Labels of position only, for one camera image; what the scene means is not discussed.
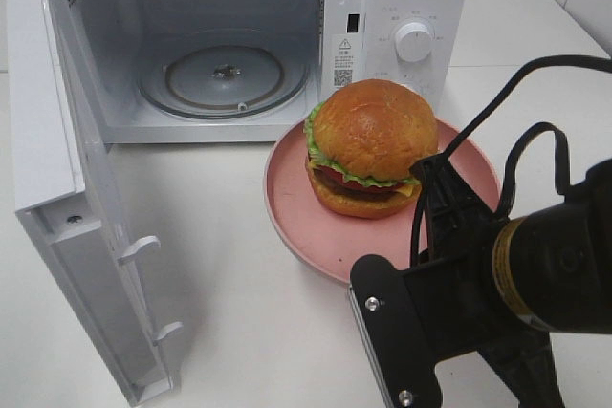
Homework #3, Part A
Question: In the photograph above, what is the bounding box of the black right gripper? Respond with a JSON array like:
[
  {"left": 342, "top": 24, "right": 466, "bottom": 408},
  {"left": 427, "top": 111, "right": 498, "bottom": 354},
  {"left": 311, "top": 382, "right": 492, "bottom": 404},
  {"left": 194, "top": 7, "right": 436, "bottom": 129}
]
[{"left": 402, "top": 154, "right": 555, "bottom": 407}]

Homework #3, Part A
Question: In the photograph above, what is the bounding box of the burger with lettuce and cheese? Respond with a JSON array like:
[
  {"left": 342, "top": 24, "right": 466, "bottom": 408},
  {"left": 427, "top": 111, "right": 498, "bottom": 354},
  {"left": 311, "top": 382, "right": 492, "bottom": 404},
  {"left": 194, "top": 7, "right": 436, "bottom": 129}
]
[{"left": 303, "top": 79, "right": 438, "bottom": 219}]

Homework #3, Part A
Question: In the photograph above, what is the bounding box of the pink round plate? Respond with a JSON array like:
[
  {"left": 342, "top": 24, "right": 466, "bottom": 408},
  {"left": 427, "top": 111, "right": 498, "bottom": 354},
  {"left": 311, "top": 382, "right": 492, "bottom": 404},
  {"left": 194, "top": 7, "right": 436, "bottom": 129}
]
[{"left": 263, "top": 120, "right": 503, "bottom": 287}]

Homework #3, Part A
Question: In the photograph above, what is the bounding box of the white microwave door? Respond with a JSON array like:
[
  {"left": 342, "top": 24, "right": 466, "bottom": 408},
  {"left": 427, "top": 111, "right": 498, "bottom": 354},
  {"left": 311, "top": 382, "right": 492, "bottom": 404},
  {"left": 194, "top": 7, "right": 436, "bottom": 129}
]
[{"left": 7, "top": 0, "right": 180, "bottom": 406}]

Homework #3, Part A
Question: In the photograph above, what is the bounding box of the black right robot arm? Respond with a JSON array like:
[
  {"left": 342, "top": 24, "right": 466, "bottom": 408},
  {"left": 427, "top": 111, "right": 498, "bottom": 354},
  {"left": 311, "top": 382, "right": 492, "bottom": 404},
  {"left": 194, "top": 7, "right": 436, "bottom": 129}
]
[{"left": 404, "top": 156, "right": 611, "bottom": 407}]

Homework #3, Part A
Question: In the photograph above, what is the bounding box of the white lower timer knob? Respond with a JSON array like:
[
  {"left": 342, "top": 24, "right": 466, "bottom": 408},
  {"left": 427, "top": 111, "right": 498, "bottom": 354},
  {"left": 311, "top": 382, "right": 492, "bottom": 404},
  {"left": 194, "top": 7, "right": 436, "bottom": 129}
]
[{"left": 404, "top": 82, "right": 428, "bottom": 98}]

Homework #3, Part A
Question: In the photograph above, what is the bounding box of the white upper power knob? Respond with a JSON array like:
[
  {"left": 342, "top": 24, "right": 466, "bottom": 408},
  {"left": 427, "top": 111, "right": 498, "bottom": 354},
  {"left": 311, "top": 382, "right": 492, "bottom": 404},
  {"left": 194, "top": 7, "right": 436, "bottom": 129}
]
[{"left": 393, "top": 19, "right": 434, "bottom": 63}]

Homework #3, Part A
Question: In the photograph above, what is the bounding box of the white warning label sticker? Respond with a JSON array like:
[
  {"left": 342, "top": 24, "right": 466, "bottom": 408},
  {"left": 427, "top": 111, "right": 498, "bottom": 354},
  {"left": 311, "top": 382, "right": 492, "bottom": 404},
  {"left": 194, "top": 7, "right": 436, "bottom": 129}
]
[{"left": 331, "top": 34, "right": 358, "bottom": 89}]

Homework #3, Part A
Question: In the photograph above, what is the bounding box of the glass microwave turntable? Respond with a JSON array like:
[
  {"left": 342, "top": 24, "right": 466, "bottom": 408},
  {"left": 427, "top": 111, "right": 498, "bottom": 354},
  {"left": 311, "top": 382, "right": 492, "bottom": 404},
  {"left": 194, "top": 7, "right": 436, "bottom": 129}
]
[{"left": 138, "top": 29, "right": 314, "bottom": 120}]

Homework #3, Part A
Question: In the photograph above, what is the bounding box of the white microwave oven body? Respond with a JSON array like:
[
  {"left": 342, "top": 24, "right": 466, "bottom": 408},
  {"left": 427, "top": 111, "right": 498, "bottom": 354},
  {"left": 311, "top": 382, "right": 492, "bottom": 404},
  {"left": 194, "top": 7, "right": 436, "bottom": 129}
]
[{"left": 69, "top": 0, "right": 464, "bottom": 144}]

